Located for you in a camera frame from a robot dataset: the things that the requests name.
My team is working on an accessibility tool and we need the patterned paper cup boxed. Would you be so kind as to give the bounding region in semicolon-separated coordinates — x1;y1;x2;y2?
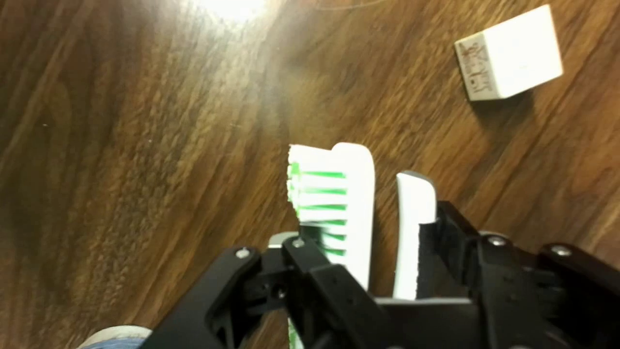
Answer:
76;324;155;349

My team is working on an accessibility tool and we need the round dark wooden table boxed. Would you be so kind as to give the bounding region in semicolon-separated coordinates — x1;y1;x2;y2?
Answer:
0;0;620;349

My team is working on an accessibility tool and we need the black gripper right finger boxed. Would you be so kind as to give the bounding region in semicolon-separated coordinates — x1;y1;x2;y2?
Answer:
417;200;620;349

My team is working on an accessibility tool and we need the small white cube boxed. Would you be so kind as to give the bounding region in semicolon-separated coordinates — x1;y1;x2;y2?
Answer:
454;2;566;103

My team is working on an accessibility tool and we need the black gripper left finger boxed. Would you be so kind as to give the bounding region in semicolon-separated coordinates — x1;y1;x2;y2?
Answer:
136;234;395;349

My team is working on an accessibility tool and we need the green white scrubbing brush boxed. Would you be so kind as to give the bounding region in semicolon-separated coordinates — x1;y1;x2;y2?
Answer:
285;139;442;349

